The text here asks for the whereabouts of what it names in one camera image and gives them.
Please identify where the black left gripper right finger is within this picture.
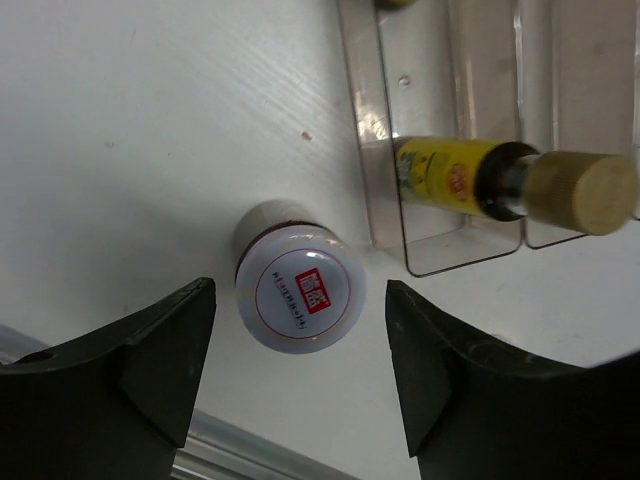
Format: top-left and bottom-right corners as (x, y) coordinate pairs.
(385, 280), (639, 479)

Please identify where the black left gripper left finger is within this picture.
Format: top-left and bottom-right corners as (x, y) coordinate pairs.
(1, 277), (216, 479)

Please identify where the orange jar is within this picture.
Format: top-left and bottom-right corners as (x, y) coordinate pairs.
(233, 199), (367, 354)

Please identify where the yellow bottle gold cap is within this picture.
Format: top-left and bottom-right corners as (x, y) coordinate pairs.
(394, 136), (639, 236)

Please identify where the clear plastic organizer tray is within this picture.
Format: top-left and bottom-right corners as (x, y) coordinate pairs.
(337, 1), (639, 277)

